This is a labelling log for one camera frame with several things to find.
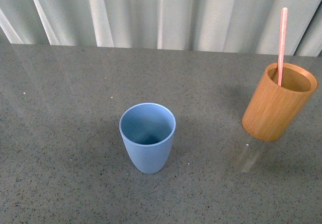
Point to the blue plastic cup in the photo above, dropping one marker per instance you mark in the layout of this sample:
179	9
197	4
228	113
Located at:
147	130

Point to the round bamboo chopstick holder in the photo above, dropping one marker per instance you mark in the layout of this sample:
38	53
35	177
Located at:
272	108

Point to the white pleated curtain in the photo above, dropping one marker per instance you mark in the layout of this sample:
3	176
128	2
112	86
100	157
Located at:
241	26

